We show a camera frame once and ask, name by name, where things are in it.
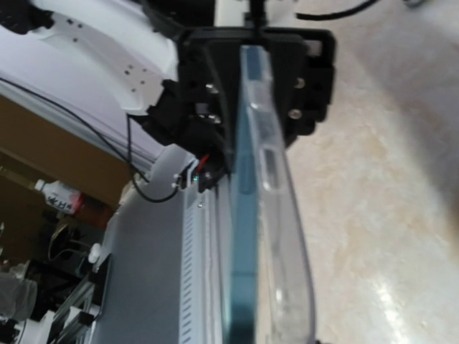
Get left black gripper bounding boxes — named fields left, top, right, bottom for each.
left=177, top=27, right=338, bottom=180

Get black phone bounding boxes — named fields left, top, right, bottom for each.
left=225, top=46, right=261, bottom=343

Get clear phone case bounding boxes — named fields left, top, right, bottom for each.
left=247, top=46, right=316, bottom=343

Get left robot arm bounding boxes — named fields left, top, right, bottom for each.
left=1, top=1, right=336, bottom=178

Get plastic drink bottle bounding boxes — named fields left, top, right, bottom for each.
left=34, top=179, right=114, bottom=229

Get person in grey shirt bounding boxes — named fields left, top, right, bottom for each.
left=1, top=267, right=38, bottom=322

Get left camera cable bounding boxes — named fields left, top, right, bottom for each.
left=0, top=77, right=180, bottom=204

